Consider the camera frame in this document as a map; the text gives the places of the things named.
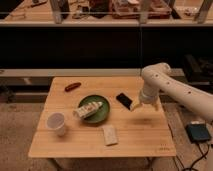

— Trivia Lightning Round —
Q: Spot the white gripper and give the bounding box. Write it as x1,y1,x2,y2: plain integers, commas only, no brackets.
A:
130,91,159,111

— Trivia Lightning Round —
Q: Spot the white sponge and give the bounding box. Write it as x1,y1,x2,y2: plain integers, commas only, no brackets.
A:
102,125,118,146

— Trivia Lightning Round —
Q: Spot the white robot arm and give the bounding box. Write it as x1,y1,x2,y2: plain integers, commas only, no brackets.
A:
130,63,213,124

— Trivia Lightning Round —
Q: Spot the black rectangular block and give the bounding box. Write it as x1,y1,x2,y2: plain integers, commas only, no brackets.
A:
116,93,132,109

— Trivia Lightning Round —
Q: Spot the green plate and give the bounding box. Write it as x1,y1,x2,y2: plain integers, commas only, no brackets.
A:
79,95,110,124

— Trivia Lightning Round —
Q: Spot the wooden table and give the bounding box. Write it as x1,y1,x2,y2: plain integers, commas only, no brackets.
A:
28,76,176,159

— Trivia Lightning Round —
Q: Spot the white snack packet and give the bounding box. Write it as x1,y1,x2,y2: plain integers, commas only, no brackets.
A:
73,102,103,119

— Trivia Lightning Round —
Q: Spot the black equipment on right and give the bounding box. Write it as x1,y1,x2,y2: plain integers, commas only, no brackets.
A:
182,54,213,82

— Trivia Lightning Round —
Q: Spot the red sausage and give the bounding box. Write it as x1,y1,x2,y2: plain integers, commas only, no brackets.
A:
64,82,81,92

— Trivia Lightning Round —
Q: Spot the white paper cup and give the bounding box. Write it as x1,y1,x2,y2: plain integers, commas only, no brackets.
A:
46,113,66,136

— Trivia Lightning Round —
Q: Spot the dark shelf unit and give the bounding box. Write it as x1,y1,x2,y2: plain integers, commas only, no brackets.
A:
0,0,213,87

